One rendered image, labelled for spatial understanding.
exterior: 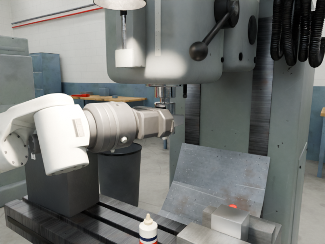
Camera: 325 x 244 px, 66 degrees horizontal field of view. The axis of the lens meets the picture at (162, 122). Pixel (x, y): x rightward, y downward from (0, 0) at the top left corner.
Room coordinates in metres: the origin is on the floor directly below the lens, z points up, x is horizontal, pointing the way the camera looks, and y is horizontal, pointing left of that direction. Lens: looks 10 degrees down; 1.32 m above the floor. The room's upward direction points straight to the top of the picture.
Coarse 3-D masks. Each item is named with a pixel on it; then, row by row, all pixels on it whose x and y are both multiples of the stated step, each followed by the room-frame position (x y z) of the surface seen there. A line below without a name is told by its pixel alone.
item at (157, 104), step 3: (156, 102) 0.55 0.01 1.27; (159, 102) 0.55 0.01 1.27; (171, 102) 0.55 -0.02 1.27; (174, 102) 0.55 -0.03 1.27; (156, 105) 0.54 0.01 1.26; (159, 105) 0.53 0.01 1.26; (162, 105) 0.53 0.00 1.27; (165, 105) 0.53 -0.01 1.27; (168, 105) 0.53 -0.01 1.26; (171, 105) 0.53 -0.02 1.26; (174, 105) 0.54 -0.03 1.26
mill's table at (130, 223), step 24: (24, 216) 0.70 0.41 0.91; (48, 216) 0.69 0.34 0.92; (96, 216) 0.70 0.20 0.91; (120, 216) 0.69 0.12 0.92; (144, 216) 0.69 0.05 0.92; (48, 240) 0.63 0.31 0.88; (72, 240) 0.58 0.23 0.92; (96, 240) 0.58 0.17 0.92; (120, 240) 0.58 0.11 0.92; (168, 240) 0.58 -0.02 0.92
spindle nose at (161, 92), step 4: (156, 88) 0.54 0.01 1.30; (160, 88) 0.53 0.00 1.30; (164, 88) 0.53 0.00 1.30; (168, 88) 0.53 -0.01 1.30; (172, 88) 0.54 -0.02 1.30; (156, 92) 0.54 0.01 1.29; (160, 92) 0.53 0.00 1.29; (164, 92) 0.53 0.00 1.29; (168, 92) 0.53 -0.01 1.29; (172, 92) 0.54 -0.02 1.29; (156, 96) 0.54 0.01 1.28; (160, 96) 0.53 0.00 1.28; (164, 96) 0.53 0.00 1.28; (168, 96) 0.53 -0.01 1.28; (172, 96) 0.54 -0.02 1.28
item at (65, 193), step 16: (32, 160) 0.77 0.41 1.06; (96, 160) 0.78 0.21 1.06; (32, 176) 0.77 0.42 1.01; (48, 176) 0.73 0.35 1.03; (64, 176) 0.69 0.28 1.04; (80, 176) 0.72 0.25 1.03; (96, 176) 0.77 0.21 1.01; (32, 192) 0.78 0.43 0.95; (48, 192) 0.73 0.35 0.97; (64, 192) 0.69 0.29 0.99; (80, 192) 0.72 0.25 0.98; (96, 192) 0.77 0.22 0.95; (48, 208) 0.74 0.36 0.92; (64, 208) 0.69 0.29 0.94; (80, 208) 0.71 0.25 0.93
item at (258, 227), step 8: (208, 208) 0.54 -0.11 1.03; (216, 208) 0.54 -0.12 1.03; (208, 216) 0.52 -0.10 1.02; (208, 224) 0.52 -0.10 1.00; (256, 224) 0.48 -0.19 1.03; (264, 224) 0.48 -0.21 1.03; (272, 224) 0.54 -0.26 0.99; (280, 224) 0.54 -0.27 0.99; (248, 232) 0.47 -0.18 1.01; (256, 232) 0.46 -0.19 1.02; (264, 232) 0.45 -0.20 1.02; (272, 232) 0.45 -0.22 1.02; (280, 232) 0.52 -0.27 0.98; (248, 240) 0.47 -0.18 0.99; (256, 240) 0.46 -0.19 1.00; (264, 240) 0.45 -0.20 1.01; (272, 240) 0.45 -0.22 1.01; (280, 240) 0.53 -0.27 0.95
